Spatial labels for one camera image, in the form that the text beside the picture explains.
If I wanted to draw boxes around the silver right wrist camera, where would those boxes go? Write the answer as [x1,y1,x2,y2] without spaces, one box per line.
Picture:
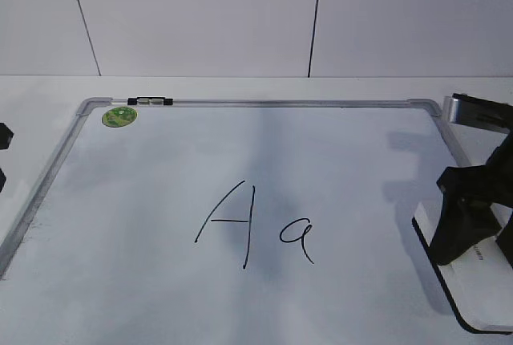
[442,93,512,134]

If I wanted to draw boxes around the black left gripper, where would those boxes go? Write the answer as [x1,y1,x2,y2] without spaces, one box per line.
[0,122,14,194]

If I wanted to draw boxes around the white board with grey frame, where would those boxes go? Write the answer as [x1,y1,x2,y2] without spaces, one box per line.
[1,99,512,344]

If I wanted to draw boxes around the round green sticker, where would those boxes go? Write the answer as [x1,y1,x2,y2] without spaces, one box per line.
[102,107,138,128]

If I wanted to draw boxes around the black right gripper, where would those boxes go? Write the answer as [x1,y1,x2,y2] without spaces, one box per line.
[429,133,513,266]

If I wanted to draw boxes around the white board eraser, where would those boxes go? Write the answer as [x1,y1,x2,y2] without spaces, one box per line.
[412,201,512,335]

